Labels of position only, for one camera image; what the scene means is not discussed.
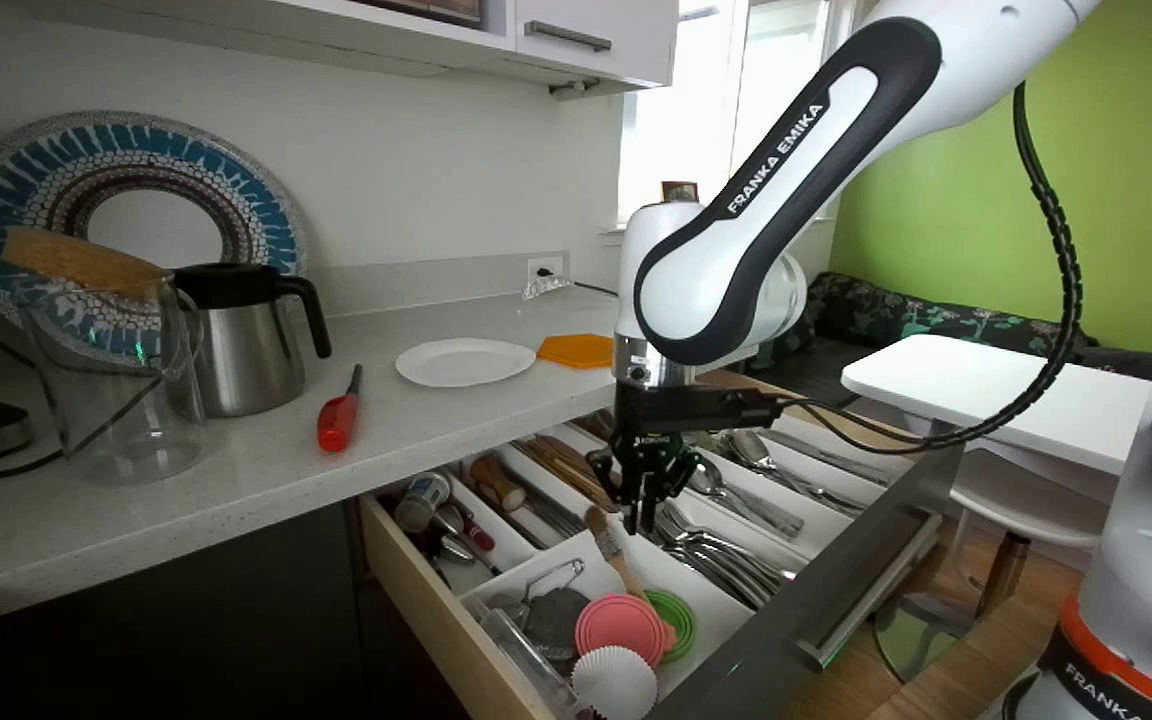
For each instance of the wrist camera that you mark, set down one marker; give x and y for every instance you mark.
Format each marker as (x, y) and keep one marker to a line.
(680, 407)

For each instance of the white side table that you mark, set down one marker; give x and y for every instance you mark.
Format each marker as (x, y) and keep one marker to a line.
(989, 395)

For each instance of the steel fork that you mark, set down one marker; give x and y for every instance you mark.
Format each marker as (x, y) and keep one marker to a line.
(722, 553)

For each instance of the dark lower cabinet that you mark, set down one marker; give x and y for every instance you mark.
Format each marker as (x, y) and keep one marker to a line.
(176, 625)

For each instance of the white paper plate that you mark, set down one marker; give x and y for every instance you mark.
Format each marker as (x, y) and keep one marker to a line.
(463, 361)

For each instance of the white cutlery organizer tray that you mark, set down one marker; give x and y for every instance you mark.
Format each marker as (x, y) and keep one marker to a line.
(722, 613)

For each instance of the blue patterned decorative plate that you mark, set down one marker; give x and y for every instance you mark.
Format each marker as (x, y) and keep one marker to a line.
(31, 174)

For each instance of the clear glass jar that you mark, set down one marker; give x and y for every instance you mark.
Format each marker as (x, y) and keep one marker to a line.
(122, 427)

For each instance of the pink silicone lid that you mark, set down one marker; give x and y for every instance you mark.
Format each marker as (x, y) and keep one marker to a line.
(618, 625)

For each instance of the green silicone lid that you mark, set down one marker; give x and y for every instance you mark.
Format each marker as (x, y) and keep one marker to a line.
(680, 625)

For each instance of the bright window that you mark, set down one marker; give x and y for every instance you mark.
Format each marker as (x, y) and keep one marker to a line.
(710, 95)

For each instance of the dark floral cushion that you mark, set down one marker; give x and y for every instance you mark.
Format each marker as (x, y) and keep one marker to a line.
(896, 322)

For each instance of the steel table knife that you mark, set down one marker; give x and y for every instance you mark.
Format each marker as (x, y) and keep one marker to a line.
(831, 463)

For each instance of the wooden drawer dark front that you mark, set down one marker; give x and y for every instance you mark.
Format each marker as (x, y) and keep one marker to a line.
(429, 625)

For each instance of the wooden jar lid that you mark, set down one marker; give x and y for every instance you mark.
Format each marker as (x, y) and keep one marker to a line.
(77, 260)

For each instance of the brown framed picture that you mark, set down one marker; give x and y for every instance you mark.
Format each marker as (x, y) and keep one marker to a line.
(676, 190)

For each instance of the steel coffee carafe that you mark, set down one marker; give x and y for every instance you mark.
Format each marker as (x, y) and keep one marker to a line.
(248, 355)

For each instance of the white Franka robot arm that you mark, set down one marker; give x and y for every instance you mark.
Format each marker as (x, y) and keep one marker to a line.
(791, 146)

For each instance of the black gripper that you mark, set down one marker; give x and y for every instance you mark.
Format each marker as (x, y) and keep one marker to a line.
(655, 453)

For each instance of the grey felt pad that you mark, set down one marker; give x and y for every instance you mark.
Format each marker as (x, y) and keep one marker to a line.
(552, 623)

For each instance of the steel tablespoon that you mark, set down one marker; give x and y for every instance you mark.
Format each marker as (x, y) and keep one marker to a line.
(702, 472)

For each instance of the steel teaspoon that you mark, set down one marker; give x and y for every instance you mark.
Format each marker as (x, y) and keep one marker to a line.
(746, 446)

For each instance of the white wall cabinet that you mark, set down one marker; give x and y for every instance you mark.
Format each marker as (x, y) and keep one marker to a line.
(591, 45)

